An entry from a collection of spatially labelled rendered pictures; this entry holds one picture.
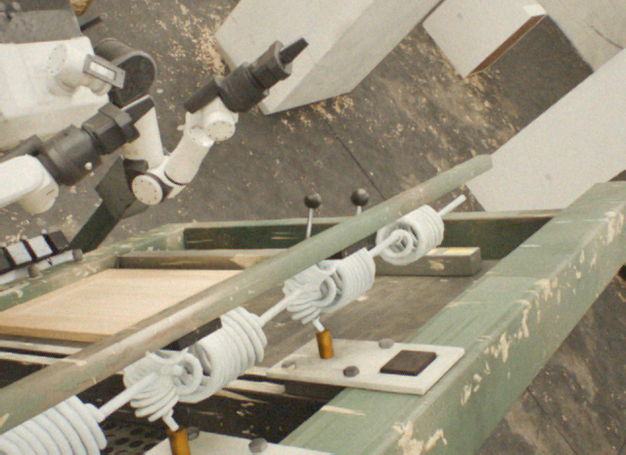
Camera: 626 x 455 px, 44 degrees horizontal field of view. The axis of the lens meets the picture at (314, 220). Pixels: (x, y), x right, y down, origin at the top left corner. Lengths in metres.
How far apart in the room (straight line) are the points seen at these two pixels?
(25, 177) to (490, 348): 0.82
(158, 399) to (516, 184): 4.75
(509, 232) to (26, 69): 1.01
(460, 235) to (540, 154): 3.55
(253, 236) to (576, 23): 7.90
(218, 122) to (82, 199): 1.70
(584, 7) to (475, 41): 3.23
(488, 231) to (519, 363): 0.75
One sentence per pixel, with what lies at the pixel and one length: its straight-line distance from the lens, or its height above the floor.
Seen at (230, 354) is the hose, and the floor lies 1.88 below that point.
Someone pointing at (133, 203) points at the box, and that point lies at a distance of 2.21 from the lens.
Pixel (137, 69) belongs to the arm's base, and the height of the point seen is 1.35.
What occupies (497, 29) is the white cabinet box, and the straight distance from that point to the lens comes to 6.47.
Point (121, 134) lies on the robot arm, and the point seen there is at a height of 1.49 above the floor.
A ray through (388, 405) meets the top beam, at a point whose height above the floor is 1.92.
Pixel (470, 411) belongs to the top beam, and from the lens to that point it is 0.83.
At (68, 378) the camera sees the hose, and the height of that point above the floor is 1.96.
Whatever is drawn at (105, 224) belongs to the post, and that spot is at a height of 0.68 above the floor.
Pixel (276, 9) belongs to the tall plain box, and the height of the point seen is 0.48.
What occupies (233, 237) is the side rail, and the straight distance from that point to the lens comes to 2.05.
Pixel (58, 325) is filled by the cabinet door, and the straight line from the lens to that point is 1.59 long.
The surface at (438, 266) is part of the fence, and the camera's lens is 1.46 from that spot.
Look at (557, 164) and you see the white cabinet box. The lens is 5.21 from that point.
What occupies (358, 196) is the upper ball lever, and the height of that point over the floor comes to 1.55.
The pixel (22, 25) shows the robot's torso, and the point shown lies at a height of 1.39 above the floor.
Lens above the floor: 2.40
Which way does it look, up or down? 36 degrees down
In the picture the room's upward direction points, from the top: 48 degrees clockwise
